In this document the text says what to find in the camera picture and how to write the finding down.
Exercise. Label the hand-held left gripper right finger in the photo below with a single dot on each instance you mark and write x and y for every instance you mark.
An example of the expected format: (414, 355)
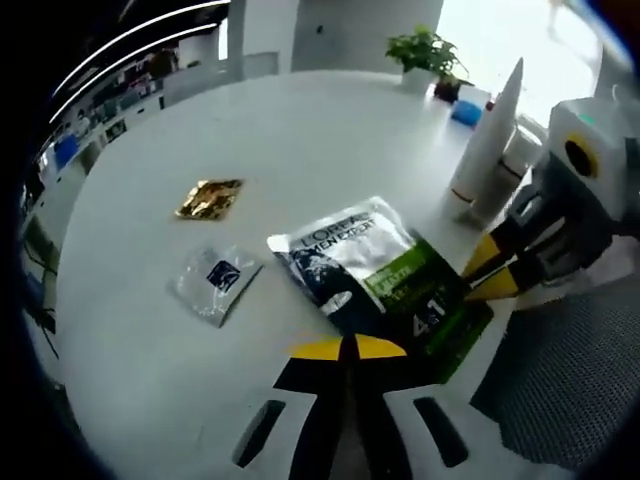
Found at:
(425, 435)

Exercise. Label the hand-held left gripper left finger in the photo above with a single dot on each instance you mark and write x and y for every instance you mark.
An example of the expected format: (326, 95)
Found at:
(280, 430)

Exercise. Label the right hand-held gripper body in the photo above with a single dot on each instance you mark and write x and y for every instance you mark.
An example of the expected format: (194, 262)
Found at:
(610, 165)

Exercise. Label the white skincare bottle red collar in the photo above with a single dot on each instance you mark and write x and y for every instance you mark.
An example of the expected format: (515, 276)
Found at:
(492, 200)

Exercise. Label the white skincare tube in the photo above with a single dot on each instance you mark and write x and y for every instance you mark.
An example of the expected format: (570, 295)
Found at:
(492, 125)

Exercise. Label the clear plastic sachet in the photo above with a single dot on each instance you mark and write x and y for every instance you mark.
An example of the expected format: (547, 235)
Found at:
(200, 290)

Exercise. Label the silver green skincare sachet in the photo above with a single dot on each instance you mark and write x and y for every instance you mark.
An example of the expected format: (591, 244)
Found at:
(370, 280)

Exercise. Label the gold skincare sachet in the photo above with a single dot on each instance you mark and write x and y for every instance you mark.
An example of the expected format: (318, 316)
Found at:
(210, 199)

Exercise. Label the blue storage bin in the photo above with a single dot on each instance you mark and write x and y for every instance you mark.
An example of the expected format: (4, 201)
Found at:
(67, 151)

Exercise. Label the blue tissue pack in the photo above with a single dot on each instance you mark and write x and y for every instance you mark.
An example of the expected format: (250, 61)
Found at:
(465, 111)

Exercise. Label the grey mesh office chair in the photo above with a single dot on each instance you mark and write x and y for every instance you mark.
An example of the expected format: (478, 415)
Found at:
(550, 380)

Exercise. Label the small plant in red pot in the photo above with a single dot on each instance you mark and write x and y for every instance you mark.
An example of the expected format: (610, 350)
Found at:
(446, 87)

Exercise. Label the green plant in white pot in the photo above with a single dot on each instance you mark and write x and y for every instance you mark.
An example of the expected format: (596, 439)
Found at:
(422, 50)

